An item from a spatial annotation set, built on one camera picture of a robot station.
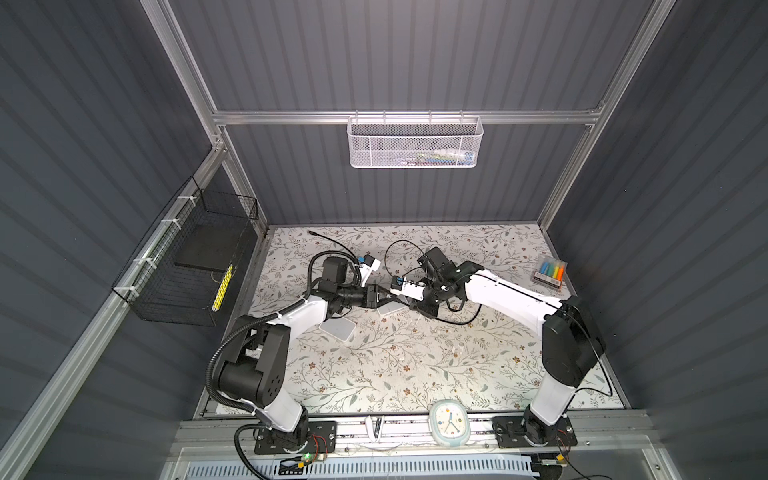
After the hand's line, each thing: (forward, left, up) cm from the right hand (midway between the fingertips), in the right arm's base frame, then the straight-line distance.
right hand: (416, 304), depth 87 cm
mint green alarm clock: (-30, -7, -7) cm, 31 cm away
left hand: (0, +6, +4) cm, 8 cm away
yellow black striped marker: (-7, +47, +20) cm, 51 cm away
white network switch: (+3, +7, -8) cm, 11 cm away
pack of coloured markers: (+18, -49, -10) cm, 53 cm away
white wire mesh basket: (+71, -2, +12) cm, 71 cm away
